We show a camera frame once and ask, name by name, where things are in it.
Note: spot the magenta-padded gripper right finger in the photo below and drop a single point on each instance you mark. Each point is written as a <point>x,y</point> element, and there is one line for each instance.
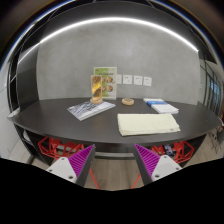
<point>161,166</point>

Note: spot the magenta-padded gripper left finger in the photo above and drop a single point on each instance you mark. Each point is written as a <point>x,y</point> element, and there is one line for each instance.
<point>65,166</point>

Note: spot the cream ribbed towel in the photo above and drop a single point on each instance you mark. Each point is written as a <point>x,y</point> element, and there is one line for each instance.
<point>146,124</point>

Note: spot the white booklet with blue band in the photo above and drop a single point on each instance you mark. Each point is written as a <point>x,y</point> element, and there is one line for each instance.
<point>161,106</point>

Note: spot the grey patterned magazine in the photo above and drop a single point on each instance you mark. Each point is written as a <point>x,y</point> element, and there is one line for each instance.
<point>88,110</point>

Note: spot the beige tape roll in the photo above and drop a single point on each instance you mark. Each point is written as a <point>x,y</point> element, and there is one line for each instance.
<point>127,102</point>

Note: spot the small sign on wooden base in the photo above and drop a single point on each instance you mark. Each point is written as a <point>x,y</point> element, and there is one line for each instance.
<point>96,87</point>

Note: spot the black-framed glass partition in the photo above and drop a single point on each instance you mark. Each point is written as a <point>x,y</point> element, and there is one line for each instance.
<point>211,86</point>

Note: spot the black shelf unit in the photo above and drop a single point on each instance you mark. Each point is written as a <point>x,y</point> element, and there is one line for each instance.
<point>26,80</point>

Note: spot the green acrylic sign stand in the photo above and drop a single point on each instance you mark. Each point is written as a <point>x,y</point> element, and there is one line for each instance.
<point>109,81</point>

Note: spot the curved ceiling light strip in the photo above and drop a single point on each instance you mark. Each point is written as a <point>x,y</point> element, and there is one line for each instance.
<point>113,19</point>

